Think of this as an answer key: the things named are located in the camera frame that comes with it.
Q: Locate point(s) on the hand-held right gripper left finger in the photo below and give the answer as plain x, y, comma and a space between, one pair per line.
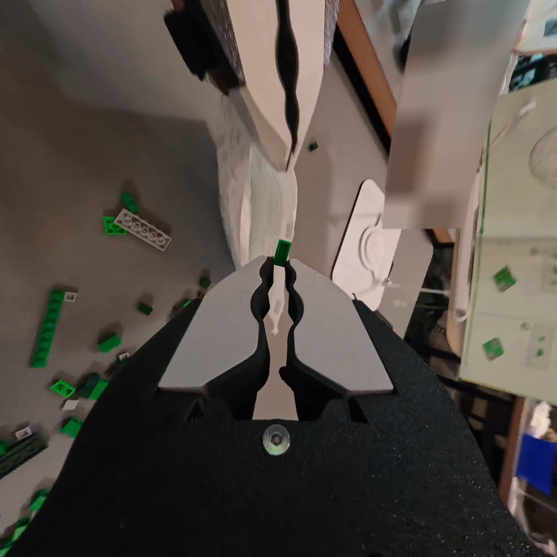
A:
222, 343

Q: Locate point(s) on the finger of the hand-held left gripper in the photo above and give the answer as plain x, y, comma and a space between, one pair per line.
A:
256, 56
311, 52

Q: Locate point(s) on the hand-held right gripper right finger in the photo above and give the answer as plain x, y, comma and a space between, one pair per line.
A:
335, 343

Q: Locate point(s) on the pile of green toy bricks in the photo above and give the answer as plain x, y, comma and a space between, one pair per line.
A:
108, 343

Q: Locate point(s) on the white printed paper bag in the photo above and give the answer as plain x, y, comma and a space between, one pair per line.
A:
261, 209

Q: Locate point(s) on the grey desk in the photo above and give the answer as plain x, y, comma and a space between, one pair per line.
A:
65, 130

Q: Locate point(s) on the white book stand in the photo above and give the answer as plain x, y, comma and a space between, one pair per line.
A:
357, 261

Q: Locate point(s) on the light grey holed plate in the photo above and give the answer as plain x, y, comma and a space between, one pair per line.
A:
143, 229

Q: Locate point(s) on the long narrow green plate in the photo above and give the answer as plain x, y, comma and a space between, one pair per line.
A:
48, 328

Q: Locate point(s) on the instruction booklet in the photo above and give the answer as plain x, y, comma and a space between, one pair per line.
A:
518, 261

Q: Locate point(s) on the blue container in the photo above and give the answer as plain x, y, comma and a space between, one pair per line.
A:
537, 461

